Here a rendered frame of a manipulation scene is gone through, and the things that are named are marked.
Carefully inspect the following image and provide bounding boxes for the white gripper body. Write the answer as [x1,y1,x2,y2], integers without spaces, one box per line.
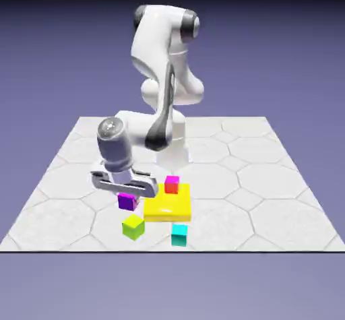
[90,169,160,199]

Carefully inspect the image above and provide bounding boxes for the small purple cube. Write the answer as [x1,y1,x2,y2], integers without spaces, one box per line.
[117,192,140,212]

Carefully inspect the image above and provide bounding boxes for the small red cube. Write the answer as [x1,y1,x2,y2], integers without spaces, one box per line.
[164,175,181,195]

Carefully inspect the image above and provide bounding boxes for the small lime green cube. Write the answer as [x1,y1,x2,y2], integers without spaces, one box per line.
[121,214,146,242]

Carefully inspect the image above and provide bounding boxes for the small cyan cube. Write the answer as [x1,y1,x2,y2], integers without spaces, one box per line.
[170,224,189,247]

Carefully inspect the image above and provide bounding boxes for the large yellow box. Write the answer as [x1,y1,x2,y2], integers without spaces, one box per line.
[142,182,193,223]

